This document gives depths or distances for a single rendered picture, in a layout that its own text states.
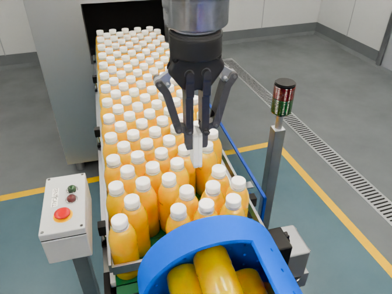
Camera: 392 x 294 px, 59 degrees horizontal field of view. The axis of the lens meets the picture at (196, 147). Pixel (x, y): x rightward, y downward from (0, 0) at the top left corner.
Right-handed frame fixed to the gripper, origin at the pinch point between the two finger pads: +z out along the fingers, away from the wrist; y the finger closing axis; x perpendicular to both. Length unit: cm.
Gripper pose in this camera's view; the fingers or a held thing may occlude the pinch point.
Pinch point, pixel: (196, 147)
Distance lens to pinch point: 59.9
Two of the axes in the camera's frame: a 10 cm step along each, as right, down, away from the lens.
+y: -9.7, 1.5, -2.0
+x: 2.5, 5.6, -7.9
